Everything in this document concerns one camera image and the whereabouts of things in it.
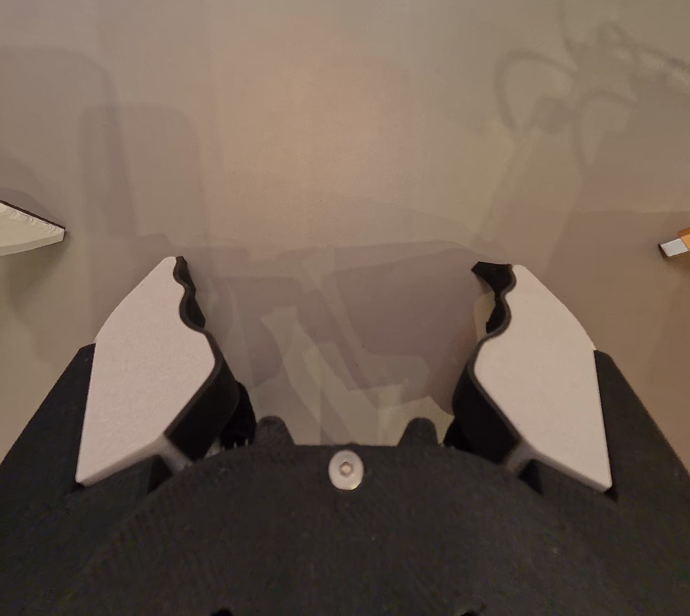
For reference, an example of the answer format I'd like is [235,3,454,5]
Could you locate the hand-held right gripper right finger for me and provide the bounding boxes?
[446,261,612,493]

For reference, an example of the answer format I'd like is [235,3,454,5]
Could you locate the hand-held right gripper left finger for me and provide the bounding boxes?
[75,256,257,486]

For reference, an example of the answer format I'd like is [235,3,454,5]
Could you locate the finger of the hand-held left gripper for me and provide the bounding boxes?
[0,200,66,257]

